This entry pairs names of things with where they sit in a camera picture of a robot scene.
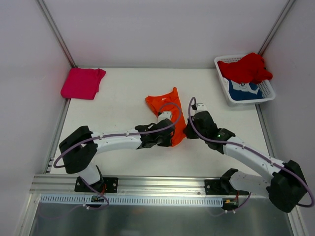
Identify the orange t shirt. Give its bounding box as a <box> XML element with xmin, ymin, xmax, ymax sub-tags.
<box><xmin>145</xmin><ymin>87</ymin><xmax>186</xmax><ymax>147</ymax></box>

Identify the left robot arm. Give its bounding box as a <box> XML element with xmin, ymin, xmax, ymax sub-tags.
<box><xmin>59</xmin><ymin>118</ymin><xmax>175</xmax><ymax>192</ymax></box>

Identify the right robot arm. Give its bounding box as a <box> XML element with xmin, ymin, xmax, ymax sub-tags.
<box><xmin>184</xmin><ymin>103</ymin><xmax>309</xmax><ymax>213</ymax></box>

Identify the blue white t shirt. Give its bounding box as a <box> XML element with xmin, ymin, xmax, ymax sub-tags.
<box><xmin>224</xmin><ymin>78</ymin><xmax>263</xmax><ymax>101</ymax></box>

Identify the white plastic basket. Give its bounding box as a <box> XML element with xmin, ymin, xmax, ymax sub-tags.
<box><xmin>214</xmin><ymin>54</ymin><xmax>276</xmax><ymax>107</ymax></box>

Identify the red t shirt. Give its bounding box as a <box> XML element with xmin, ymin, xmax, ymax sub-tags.
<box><xmin>218</xmin><ymin>53</ymin><xmax>273</xmax><ymax>84</ymax></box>

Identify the folded pink t shirt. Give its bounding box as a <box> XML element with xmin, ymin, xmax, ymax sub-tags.
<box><xmin>60</xmin><ymin>68</ymin><xmax>106</xmax><ymax>100</ymax></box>

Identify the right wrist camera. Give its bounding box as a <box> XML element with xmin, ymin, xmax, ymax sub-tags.
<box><xmin>191</xmin><ymin>103</ymin><xmax>208</xmax><ymax>114</ymax></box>

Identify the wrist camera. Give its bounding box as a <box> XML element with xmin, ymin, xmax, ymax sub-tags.
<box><xmin>157</xmin><ymin>111</ymin><xmax>172</xmax><ymax>122</ymax></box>
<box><xmin>191</xmin><ymin>103</ymin><xmax>208</xmax><ymax>114</ymax></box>

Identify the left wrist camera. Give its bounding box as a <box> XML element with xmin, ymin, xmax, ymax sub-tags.
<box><xmin>157</xmin><ymin>111</ymin><xmax>172</xmax><ymax>122</ymax></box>

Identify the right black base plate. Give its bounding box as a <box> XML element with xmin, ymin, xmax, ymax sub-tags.
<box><xmin>204</xmin><ymin>179</ymin><xmax>227</xmax><ymax>195</ymax></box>

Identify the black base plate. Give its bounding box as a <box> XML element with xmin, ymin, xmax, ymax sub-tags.
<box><xmin>74</xmin><ymin>177</ymin><xmax>119</xmax><ymax>193</ymax></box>
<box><xmin>204</xmin><ymin>179</ymin><xmax>227</xmax><ymax>195</ymax></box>

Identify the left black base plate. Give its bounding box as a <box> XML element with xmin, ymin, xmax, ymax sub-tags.
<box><xmin>74</xmin><ymin>177</ymin><xmax>119</xmax><ymax>193</ymax></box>

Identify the white slotted cable duct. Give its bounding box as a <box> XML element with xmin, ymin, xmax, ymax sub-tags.
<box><xmin>40</xmin><ymin>194</ymin><xmax>223</xmax><ymax>207</ymax></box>

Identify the aluminium mounting rail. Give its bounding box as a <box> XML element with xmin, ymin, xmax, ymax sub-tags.
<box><xmin>29</xmin><ymin>173</ymin><xmax>295</xmax><ymax>198</ymax></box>

